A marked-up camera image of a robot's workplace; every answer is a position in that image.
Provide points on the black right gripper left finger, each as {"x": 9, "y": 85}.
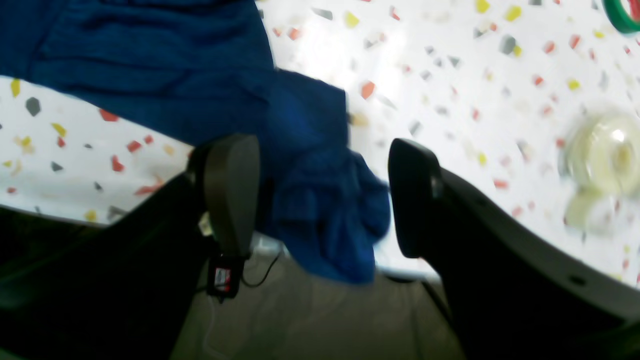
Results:
{"x": 81, "y": 292}

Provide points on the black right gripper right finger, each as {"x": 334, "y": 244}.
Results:
{"x": 512, "y": 296}

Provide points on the navy blue t-shirt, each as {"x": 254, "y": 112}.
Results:
{"x": 197, "y": 70}

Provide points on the clear tape roll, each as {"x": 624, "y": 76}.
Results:
{"x": 602, "y": 157}

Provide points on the terrazzo pattern table cloth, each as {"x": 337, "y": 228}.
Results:
{"x": 492, "y": 87}

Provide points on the green tape roll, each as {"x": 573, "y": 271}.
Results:
{"x": 624, "y": 15}

